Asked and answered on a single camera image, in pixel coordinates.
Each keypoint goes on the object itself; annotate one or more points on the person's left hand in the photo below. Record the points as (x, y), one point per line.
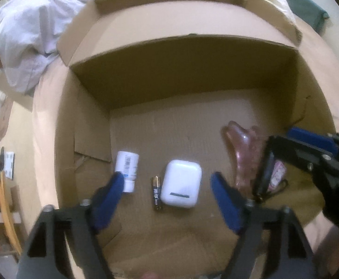
(150, 275)

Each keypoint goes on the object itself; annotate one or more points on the black battery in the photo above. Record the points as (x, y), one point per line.
(157, 194)

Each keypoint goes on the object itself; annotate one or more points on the wooden chair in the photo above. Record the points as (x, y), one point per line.
(6, 218)

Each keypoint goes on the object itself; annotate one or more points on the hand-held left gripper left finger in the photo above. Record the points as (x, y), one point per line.
(111, 200)

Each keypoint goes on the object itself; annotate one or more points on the small white bottle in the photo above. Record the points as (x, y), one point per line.
(125, 165)

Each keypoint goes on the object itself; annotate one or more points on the brown patterned rug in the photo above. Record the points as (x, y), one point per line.
(4, 116)

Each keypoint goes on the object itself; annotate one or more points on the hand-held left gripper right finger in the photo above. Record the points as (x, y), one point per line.
(224, 203)

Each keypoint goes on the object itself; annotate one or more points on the white bathroom scale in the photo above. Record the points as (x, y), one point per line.
(9, 164)

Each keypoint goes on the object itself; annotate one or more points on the pale lavender duvet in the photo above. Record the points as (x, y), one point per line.
(27, 35)

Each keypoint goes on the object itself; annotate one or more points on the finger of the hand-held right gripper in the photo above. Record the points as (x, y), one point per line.
(297, 151)
(311, 139)

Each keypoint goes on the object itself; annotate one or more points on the black slipper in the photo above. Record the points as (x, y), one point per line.
(1, 157)

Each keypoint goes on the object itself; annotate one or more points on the brown cardboard box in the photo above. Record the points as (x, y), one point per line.
(186, 107)

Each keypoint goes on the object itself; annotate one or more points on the pink comb massager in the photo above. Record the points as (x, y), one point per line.
(242, 151)

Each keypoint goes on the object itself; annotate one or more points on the green cushion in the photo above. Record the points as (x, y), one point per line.
(306, 8)

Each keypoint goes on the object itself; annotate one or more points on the white earbuds case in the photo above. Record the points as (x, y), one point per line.
(181, 180)

